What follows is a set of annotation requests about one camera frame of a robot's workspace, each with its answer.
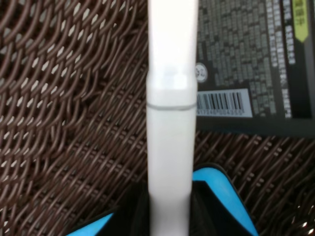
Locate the dark green pump bottle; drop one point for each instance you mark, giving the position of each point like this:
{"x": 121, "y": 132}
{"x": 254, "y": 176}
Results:
{"x": 256, "y": 67}

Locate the dark grey whiteboard eraser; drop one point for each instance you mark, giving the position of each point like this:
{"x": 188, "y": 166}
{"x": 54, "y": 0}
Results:
{"x": 216, "y": 210}

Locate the dark brown wicker basket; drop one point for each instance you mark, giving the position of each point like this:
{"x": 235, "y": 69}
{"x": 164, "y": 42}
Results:
{"x": 73, "y": 125}

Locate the white marker red caps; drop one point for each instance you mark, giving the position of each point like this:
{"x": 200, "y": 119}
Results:
{"x": 171, "y": 93}

